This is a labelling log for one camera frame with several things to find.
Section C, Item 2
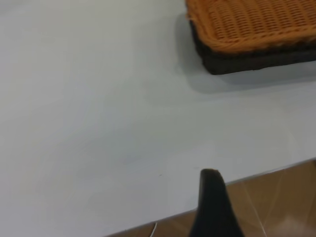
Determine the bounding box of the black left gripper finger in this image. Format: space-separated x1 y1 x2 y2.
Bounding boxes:
189 168 245 237

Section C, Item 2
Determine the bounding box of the orange woven wicker basket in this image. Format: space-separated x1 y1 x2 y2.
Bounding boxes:
185 0 316 52

